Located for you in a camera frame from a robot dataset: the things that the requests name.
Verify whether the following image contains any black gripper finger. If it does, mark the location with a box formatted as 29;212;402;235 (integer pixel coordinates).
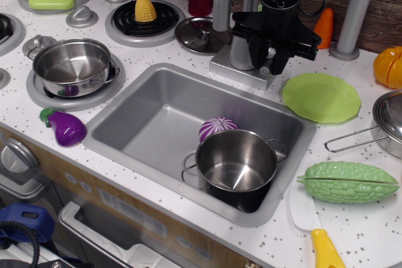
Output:
248;37;272;69
271;48;291;75

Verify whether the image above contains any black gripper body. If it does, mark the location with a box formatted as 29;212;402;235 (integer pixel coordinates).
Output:
232;3;321;60

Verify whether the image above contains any silver faucet lever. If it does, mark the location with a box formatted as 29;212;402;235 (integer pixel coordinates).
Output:
259;47;276;77

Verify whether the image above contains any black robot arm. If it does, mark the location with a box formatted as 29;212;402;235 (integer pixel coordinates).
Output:
232;0;322;76

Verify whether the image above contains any orange toy carrot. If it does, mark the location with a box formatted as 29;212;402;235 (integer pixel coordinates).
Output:
314;8;334;49

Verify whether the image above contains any green plastic plate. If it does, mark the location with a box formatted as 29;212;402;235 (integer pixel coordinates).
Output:
282;73;361;124

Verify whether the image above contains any silver toy faucet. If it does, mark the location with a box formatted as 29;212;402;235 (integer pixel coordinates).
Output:
209;0;275;91

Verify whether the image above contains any steel pot lid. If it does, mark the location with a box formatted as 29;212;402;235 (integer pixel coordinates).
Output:
175;17;232;55

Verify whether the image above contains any red toy pepper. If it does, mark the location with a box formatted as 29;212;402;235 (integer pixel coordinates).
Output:
188;0;212;17

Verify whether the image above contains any purple white toy onion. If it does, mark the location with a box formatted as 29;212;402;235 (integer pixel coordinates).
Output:
198;117;238;142

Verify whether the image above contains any orange toy pumpkin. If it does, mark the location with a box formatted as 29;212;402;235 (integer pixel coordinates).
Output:
373;46;401;89

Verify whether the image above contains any steel pot in sink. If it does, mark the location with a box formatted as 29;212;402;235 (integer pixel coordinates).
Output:
181;129;289;213

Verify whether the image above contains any yellow toy corn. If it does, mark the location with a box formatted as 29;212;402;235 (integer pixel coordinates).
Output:
134;0;157;23

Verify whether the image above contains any grey sink basin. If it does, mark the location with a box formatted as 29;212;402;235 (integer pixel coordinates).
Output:
83;63;316;227

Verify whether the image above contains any black coil burner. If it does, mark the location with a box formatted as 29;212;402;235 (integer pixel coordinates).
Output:
105;0;185;48

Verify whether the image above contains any green toy bitter gourd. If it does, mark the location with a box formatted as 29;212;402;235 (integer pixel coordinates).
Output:
296;161;399;204

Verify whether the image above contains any steel pot on burner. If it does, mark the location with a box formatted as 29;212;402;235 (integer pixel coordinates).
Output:
32;38;121;98

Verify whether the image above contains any purple toy eggplant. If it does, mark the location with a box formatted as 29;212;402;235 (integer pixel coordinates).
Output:
40;108;87;147

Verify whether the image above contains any left edge burner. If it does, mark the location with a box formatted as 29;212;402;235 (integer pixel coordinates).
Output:
0;13;26;56

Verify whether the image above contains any silver oven knob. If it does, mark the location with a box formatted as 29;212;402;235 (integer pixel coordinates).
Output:
1;137;39;185

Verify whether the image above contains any blue clamp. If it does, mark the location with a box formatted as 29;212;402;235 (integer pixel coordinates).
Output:
1;203;55;250

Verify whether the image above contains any grey vertical post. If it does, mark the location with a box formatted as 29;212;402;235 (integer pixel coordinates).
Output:
329;0;370;62

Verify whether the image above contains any steel saucepan with handle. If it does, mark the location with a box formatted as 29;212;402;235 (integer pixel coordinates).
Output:
324;90;401;159

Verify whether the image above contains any yellow handled toy knife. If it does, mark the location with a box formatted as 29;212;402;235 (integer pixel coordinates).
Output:
290;182;345;267

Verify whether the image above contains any grey front burner ring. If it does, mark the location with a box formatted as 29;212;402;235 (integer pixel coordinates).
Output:
26;51;126;112

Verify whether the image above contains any grey oven door handle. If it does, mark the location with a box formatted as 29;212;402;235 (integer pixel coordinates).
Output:
1;174;53;207

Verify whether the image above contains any black cable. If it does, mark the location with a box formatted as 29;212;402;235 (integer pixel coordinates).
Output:
0;221;43;268

